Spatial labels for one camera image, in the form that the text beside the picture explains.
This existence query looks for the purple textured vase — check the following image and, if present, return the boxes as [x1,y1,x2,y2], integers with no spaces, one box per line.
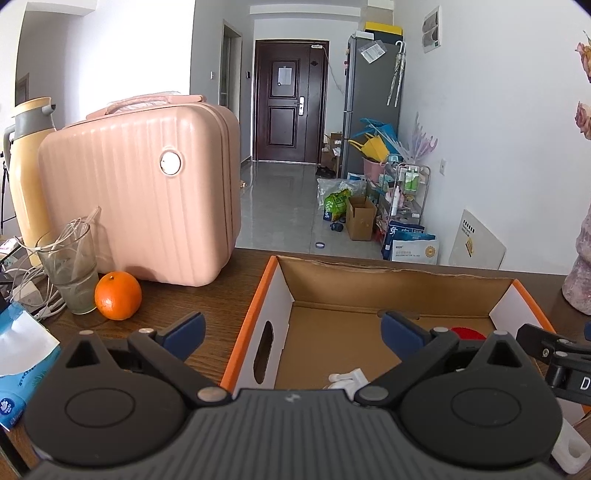
[562,215,591,316]

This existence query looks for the clear glass cup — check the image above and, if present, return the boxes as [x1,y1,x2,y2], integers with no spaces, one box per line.
[34,207,101,315]

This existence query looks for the red cardboard box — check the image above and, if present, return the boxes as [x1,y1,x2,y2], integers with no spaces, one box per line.
[219,254,591,416]

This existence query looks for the small cardboard box on floor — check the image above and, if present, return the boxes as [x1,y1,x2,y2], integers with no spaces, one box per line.
[346,196,377,241]

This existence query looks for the grey refrigerator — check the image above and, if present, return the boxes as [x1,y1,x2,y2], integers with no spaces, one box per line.
[339,30,404,178]

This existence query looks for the yellow box on fridge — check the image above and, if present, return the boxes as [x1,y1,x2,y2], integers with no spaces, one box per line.
[365,21,404,36]

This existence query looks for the white board against wall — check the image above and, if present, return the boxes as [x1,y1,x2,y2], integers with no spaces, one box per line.
[449,210,506,270]

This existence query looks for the dried pink roses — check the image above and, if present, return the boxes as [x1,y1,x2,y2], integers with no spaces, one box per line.
[574,29,591,142]

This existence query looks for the white charging cable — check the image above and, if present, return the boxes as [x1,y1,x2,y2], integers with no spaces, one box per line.
[0,239,66,322]

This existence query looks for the wire storage rack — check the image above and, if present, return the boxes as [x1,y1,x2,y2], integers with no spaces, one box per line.
[380,163,431,226]

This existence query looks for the red white lint brush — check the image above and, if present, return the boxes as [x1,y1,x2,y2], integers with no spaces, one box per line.
[450,326,591,476]

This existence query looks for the dark brown entrance door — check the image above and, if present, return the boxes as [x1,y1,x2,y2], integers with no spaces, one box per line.
[252,39,329,164]

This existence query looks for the orange fruit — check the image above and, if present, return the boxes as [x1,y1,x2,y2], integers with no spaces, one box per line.
[94,271,142,321]

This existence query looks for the blue tissue pack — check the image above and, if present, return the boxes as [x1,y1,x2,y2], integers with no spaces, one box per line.
[0,303,61,431]

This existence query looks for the pink mini suitcase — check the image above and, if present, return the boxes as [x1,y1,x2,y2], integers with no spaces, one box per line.
[38,93,242,287]

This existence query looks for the yellow thermos jug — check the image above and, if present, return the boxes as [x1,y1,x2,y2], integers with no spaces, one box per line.
[3,97,56,251]

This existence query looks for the white spray bottle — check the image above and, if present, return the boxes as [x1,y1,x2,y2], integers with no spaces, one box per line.
[327,368,369,401]

